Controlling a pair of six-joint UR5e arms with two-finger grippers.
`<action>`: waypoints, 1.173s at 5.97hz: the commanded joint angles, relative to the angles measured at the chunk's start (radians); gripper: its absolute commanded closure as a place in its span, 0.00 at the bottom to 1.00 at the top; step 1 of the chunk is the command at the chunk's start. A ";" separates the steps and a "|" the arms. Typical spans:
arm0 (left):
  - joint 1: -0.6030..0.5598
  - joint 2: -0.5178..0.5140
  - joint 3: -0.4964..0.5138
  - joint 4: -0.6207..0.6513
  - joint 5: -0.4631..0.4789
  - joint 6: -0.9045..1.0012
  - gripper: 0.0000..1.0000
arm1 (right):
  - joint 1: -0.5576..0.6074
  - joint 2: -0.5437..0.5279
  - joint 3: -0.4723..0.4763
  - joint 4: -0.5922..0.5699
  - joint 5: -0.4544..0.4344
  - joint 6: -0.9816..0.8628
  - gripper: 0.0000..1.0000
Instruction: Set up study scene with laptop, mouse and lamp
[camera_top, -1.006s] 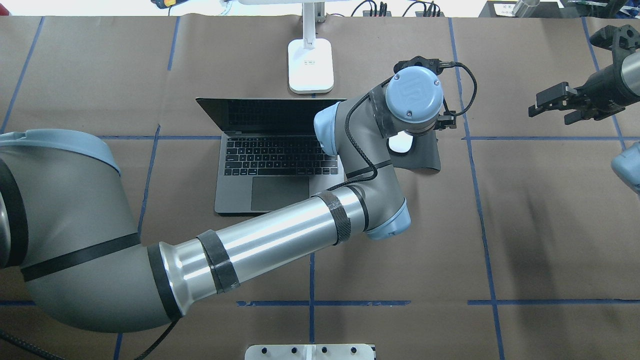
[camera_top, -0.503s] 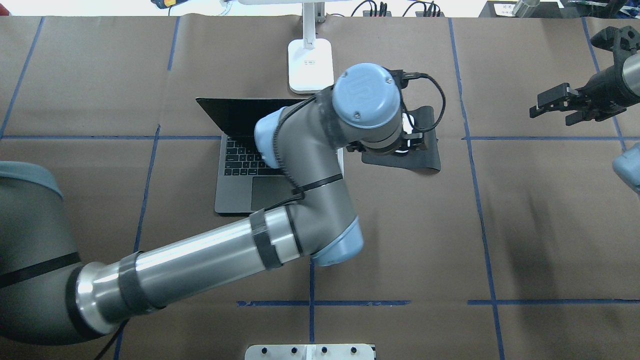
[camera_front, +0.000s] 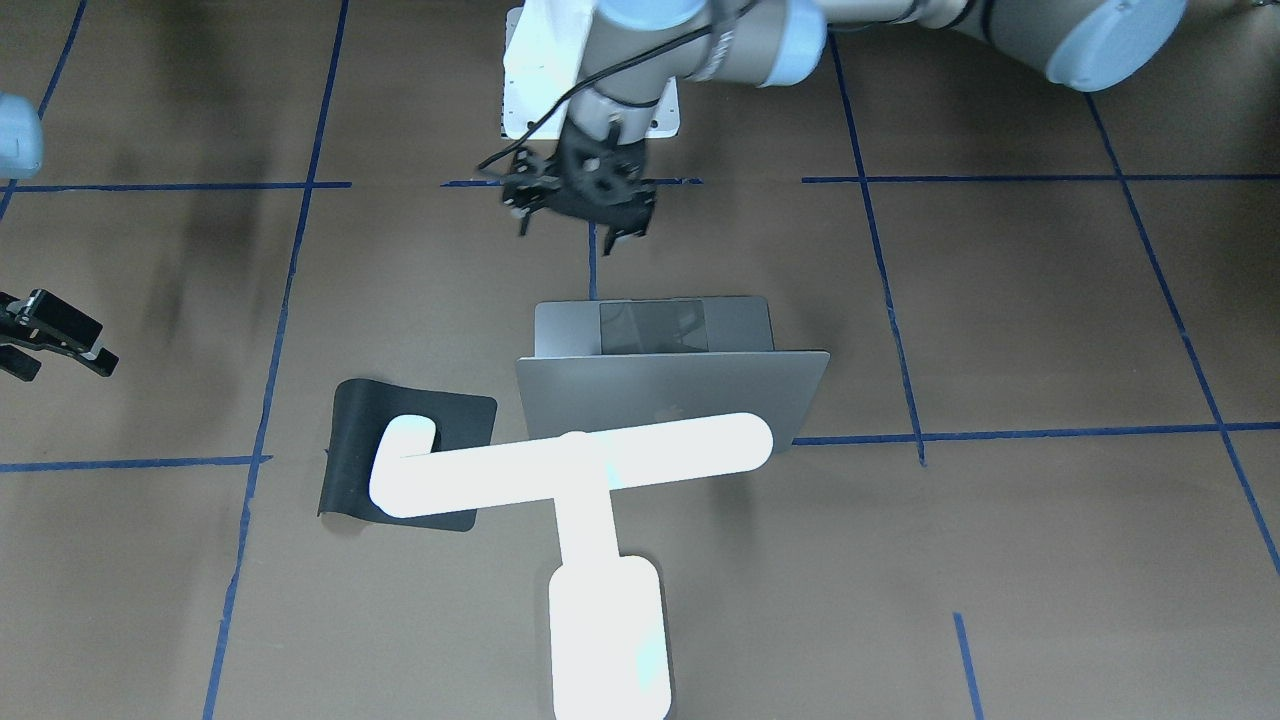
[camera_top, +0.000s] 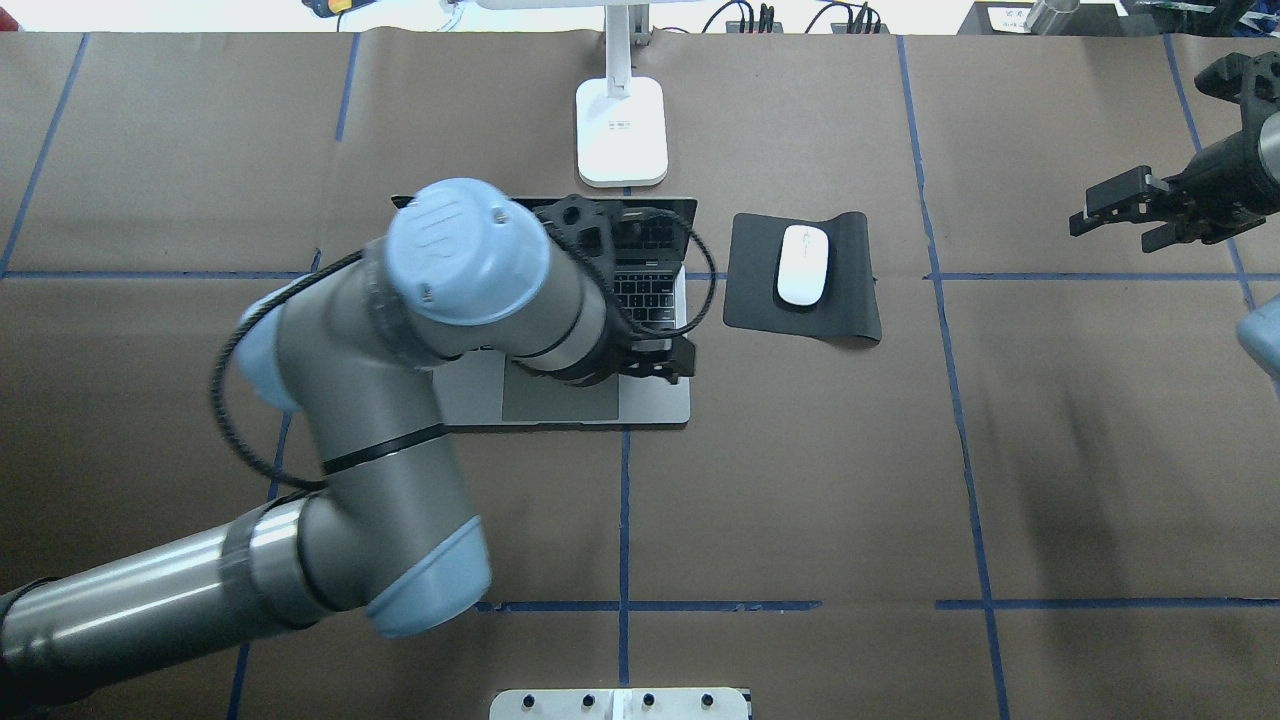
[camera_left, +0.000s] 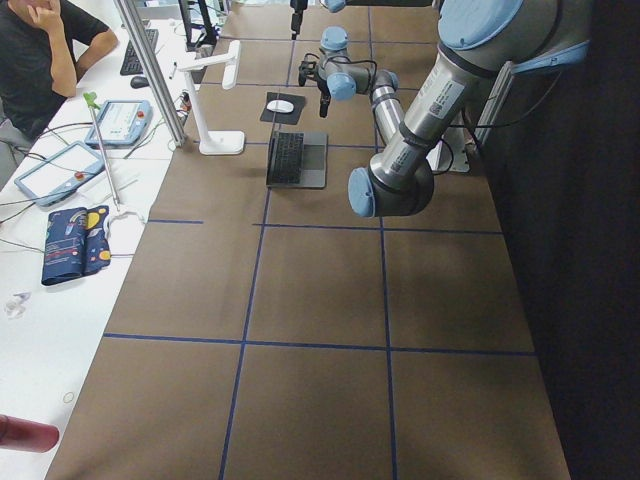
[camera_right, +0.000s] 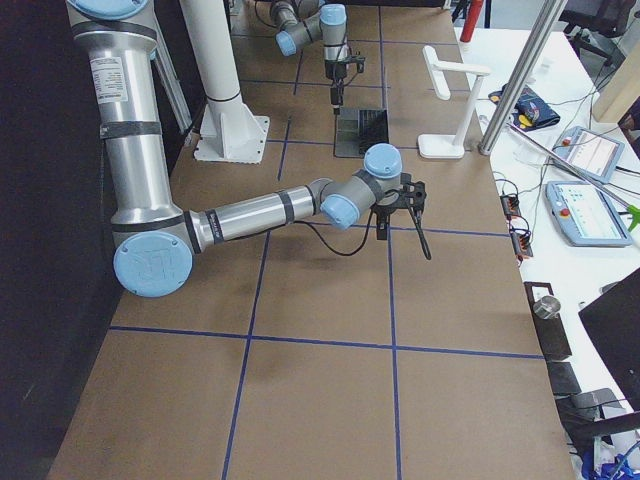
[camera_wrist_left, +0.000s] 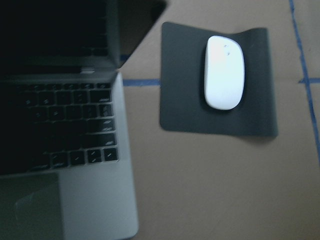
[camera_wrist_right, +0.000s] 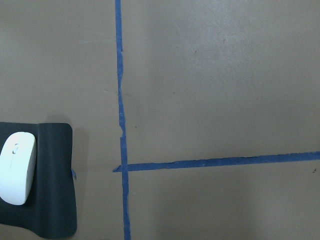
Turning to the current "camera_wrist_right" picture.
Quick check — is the black mouse pad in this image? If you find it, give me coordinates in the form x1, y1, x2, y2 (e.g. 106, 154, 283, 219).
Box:
0, 122, 77, 239

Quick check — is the white computer mouse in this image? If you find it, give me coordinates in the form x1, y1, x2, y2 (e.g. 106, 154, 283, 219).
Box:
0, 131, 37, 206

